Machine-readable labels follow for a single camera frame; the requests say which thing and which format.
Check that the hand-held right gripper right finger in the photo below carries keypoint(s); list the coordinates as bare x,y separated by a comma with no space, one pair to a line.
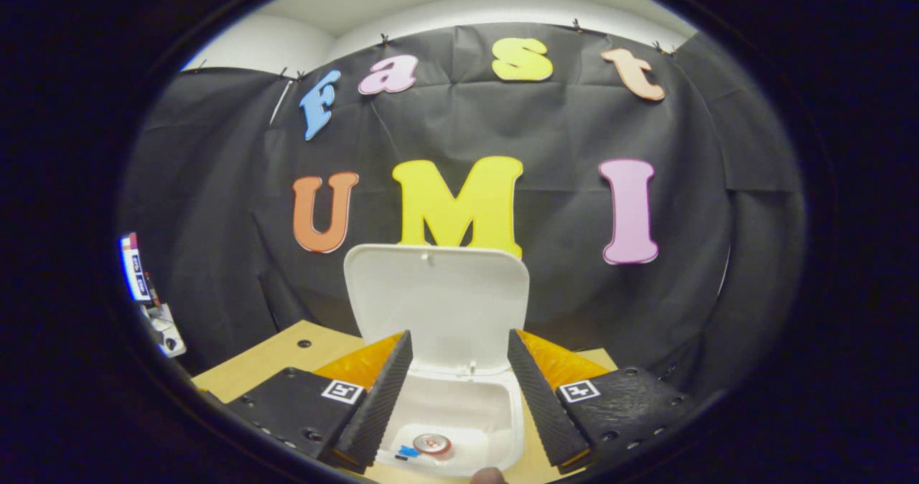
542,405

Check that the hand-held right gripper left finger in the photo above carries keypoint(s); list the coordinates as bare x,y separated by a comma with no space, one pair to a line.
373,405

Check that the red pop can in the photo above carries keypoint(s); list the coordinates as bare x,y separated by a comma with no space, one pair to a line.
432,444

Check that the white desktop garbage bin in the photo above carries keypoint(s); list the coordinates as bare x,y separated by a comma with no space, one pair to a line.
445,304

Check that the wooden desktop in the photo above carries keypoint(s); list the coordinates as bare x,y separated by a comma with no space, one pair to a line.
287,355

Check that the white side desk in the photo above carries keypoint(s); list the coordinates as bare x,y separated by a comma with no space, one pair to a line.
166,329

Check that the black backdrop cloth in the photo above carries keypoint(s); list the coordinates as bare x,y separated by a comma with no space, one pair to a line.
215,204

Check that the computer monitor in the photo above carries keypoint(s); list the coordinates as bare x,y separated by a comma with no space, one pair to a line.
135,267

